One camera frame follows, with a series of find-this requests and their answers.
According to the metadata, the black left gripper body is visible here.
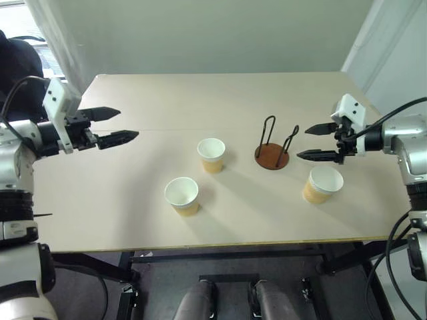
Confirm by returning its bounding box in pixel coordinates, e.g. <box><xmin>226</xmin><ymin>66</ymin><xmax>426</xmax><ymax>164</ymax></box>
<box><xmin>65</xmin><ymin>111</ymin><xmax>101</xmax><ymax>151</ymax></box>

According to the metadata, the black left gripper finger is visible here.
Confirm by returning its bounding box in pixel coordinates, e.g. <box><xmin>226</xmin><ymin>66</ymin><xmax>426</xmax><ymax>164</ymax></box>
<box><xmin>96</xmin><ymin>130</ymin><xmax>139</xmax><ymax>150</ymax></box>
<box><xmin>87</xmin><ymin>106</ymin><xmax>121</xmax><ymax>123</ymax></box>

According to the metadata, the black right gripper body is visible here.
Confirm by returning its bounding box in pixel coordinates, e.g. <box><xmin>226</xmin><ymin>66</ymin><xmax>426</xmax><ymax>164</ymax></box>
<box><xmin>334</xmin><ymin>118</ymin><xmax>358</xmax><ymax>165</ymax></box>

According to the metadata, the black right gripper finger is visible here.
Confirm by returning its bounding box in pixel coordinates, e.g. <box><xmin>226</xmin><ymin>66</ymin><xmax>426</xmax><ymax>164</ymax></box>
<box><xmin>296</xmin><ymin>149</ymin><xmax>341</xmax><ymax>163</ymax></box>
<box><xmin>304</xmin><ymin>122</ymin><xmax>338</xmax><ymax>136</ymax></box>

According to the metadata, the tan paper cup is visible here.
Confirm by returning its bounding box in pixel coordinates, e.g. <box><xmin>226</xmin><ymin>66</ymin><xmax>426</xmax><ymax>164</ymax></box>
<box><xmin>302</xmin><ymin>165</ymin><xmax>344</xmax><ymax>205</ymax></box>
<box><xmin>163</xmin><ymin>177</ymin><xmax>200</xmax><ymax>217</ymax></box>
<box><xmin>196</xmin><ymin>137</ymin><xmax>227</xmax><ymax>174</ymax></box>

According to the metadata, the black office chair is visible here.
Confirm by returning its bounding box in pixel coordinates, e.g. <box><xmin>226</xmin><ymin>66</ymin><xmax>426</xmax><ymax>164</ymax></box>
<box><xmin>0</xmin><ymin>29</ymin><xmax>46</xmax><ymax>123</ymax></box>

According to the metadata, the white partition panel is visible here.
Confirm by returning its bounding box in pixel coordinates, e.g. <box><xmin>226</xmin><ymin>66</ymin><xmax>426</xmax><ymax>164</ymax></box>
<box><xmin>340</xmin><ymin>0</ymin><xmax>427</xmax><ymax>96</ymax></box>

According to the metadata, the window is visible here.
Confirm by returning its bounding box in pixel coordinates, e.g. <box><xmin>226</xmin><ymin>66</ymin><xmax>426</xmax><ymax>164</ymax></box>
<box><xmin>0</xmin><ymin>0</ymin><xmax>64</xmax><ymax>79</ymax></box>

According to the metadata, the dark grey rounded cylinder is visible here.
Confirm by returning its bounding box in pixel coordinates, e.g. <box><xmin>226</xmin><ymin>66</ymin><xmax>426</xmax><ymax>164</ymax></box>
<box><xmin>250</xmin><ymin>279</ymin><xmax>301</xmax><ymax>320</ymax></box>
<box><xmin>173</xmin><ymin>279</ymin><xmax>218</xmax><ymax>320</ymax></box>

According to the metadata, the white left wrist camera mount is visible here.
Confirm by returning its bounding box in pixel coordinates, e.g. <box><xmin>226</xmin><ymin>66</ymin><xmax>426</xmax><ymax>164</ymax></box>
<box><xmin>42</xmin><ymin>78</ymin><xmax>83</xmax><ymax>155</ymax></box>

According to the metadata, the brown wire cup holder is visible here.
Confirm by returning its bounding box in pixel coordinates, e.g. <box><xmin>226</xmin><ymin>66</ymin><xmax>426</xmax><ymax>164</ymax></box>
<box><xmin>254</xmin><ymin>115</ymin><xmax>300</xmax><ymax>170</ymax></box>

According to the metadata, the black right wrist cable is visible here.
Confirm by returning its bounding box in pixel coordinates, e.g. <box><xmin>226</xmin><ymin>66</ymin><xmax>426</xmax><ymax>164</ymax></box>
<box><xmin>352</xmin><ymin>96</ymin><xmax>427</xmax><ymax>139</ymax></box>

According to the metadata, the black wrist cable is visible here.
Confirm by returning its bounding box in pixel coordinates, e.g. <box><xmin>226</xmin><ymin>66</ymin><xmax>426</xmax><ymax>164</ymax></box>
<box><xmin>0</xmin><ymin>75</ymin><xmax>51</xmax><ymax>134</ymax></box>
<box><xmin>352</xmin><ymin>96</ymin><xmax>427</xmax><ymax>139</ymax></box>

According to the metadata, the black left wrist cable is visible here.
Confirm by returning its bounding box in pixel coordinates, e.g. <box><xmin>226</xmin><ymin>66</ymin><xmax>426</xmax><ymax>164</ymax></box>
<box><xmin>0</xmin><ymin>75</ymin><xmax>51</xmax><ymax>134</ymax></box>

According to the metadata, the black right body cable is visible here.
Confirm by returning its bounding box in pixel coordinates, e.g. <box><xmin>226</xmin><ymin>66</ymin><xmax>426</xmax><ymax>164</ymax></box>
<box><xmin>365</xmin><ymin>211</ymin><xmax>427</xmax><ymax>320</ymax></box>

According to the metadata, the black table frame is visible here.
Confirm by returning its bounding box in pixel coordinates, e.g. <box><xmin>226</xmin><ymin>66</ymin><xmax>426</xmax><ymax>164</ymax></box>
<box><xmin>49</xmin><ymin>239</ymin><xmax>410</xmax><ymax>320</ymax></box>

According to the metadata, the thin black left body cable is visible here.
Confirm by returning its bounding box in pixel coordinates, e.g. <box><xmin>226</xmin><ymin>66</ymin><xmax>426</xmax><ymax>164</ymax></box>
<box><xmin>53</xmin><ymin>263</ymin><xmax>109</xmax><ymax>313</ymax></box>

